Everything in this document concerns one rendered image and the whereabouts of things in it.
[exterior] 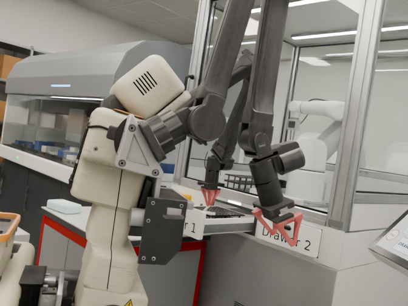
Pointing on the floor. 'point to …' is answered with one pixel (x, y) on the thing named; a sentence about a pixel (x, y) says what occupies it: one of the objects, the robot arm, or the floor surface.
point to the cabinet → (290, 278)
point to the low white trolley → (62, 241)
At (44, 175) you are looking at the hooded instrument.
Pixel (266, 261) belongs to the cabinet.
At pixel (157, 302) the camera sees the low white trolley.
